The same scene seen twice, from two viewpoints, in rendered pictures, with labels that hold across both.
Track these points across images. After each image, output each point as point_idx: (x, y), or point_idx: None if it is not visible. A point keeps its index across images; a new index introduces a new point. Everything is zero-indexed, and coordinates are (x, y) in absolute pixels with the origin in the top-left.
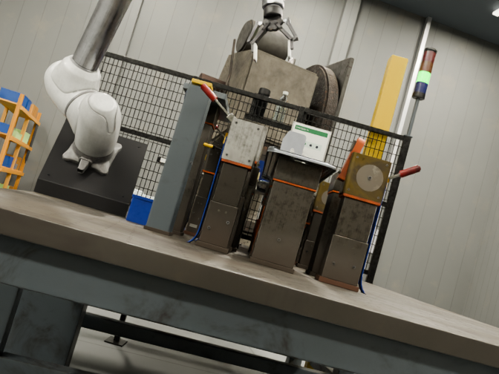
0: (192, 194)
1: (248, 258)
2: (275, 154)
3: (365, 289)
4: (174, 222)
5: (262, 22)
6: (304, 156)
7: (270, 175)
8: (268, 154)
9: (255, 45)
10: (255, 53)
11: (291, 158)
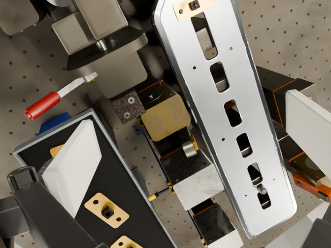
0: (110, 134)
1: (198, 144)
2: (244, 213)
3: (276, 15)
4: (140, 176)
5: None
6: (274, 227)
7: (178, 46)
8: (233, 203)
9: (76, 208)
10: (90, 167)
11: (259, 209)
